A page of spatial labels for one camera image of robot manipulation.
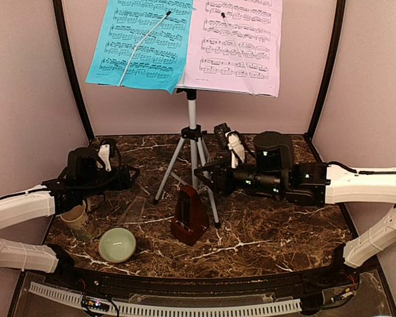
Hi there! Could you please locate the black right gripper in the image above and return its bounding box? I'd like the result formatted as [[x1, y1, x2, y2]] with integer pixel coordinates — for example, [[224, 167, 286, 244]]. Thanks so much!
[[194, 154, 285, 196]]

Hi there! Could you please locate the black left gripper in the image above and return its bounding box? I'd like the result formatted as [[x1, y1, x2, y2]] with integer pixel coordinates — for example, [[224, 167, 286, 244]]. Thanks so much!
[[79, 164, 139, 199]]

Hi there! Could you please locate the clear plastic metronome cover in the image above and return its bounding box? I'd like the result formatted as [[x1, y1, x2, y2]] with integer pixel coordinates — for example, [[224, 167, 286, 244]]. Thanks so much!
[[117, 195, 147, 225]]

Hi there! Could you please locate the grey perforated music stand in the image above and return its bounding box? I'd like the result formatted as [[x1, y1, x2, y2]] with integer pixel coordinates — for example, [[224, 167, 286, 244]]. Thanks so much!
[[95, 9, 268, 229]]

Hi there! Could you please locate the red-brown wooden metronome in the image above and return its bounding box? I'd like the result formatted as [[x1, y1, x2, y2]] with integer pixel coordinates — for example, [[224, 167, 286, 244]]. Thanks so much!
[[170, 185, 209, 246]]

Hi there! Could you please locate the lavender sheet music page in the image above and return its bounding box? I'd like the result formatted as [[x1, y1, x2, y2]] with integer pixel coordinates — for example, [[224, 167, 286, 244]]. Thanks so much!
[[183, 0, 283, 97]]

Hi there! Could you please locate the blue sheet music page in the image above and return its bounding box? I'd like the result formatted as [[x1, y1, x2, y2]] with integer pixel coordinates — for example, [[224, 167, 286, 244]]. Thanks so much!
[[86, 0, 193, 93]]

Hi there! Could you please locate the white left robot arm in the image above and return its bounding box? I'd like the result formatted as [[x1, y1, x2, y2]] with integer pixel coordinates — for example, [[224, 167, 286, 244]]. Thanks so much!
[[0, 144, 140, 288]]

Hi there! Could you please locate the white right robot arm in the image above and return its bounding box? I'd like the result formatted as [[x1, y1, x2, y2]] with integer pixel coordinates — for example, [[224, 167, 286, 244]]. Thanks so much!
[[194, 127, 396, 287]]

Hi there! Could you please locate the cream ceramic mug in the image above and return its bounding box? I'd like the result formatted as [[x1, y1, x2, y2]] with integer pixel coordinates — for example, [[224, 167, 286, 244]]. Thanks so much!
[[60, 201, 98, 242]]

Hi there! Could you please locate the light green ceramic bowl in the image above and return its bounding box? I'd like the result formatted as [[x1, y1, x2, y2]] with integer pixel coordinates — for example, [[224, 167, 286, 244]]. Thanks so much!
[[98, 228, 137, 263]]

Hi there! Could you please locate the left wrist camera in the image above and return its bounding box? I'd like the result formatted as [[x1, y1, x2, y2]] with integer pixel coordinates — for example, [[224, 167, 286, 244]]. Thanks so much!
[[96, 138, 117, 172]]

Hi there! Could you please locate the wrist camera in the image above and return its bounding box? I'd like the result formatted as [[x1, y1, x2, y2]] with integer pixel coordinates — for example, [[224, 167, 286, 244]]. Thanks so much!
[[214, 123, 246, 168], [96, 138, 117, 172]]

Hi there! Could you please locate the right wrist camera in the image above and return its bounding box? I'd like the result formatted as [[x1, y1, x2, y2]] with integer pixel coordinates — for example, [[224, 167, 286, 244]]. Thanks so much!
[[214, 123, 246, 168]]

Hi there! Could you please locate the white slotted cable duct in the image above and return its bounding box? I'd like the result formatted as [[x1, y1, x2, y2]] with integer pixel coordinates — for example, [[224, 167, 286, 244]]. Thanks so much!
[[28, 282, 302, 316]]

